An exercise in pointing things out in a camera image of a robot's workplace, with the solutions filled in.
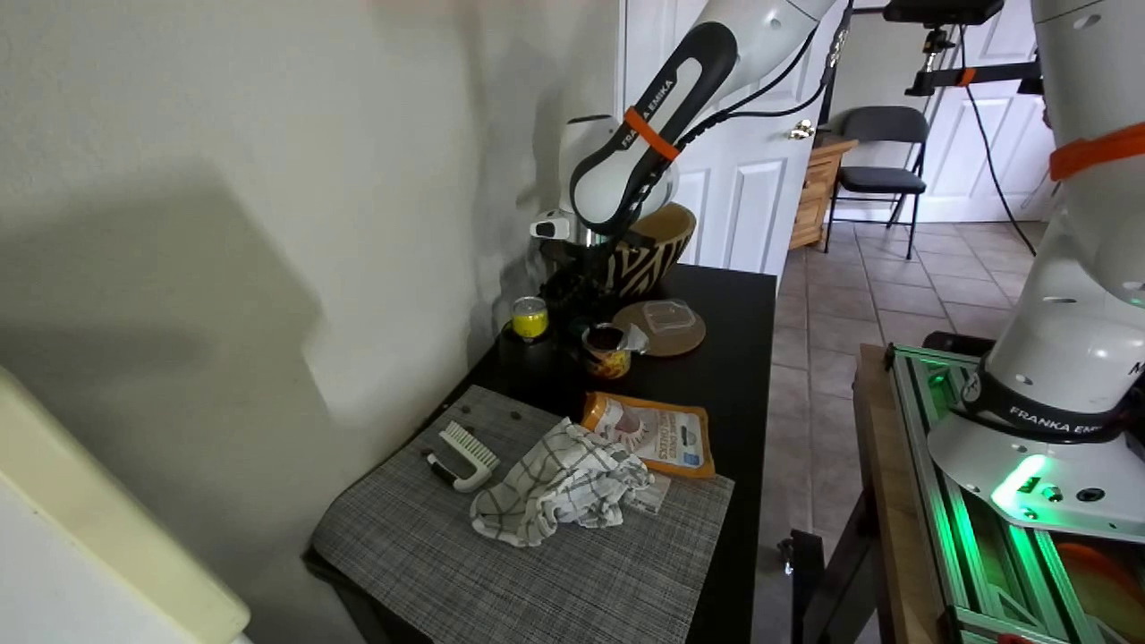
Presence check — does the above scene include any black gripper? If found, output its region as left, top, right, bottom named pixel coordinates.
left=530, top=211, right=615, bottom=311

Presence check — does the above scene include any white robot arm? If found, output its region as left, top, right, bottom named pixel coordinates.
left=534, top=0, right=1145, bottom=545

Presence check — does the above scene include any zebra pattern wooden bowl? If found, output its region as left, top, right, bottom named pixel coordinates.
left=599, top=204, right=696, bottom=302

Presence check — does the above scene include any dark bottle with yellow cap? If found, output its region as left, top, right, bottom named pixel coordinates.
left=511, top=298, right=551, bottom=342

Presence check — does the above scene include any clear plastic lid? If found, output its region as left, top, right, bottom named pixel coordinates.
left=645, top=302, right=696, bottom=335

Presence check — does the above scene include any black side table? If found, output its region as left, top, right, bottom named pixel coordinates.
left=302, top=267, right=775, bottom=644

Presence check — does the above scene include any orange dried mango pouch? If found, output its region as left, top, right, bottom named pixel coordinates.
left=584, top=389, right=714, bottom=480

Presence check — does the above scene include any white panel door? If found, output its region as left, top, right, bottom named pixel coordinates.
left=620, top=0, right=843, bottom=275

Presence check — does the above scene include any white green checkered cloth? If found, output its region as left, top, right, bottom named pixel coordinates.
left=469, top=418, right=670, bottom=546

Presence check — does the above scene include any white green scrub brush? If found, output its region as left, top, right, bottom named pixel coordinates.
left=422, top=421, right=500, bottom=492

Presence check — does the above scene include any grey woven placemat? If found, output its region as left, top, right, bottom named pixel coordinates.
left=310, top=387, right=733, bottom=644

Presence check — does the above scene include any black folding chair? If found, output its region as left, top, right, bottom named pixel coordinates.
left=828, top=104, right=929, bottom=230

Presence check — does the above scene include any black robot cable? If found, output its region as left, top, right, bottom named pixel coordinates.
left=677, top=0, right=862, bottom=154

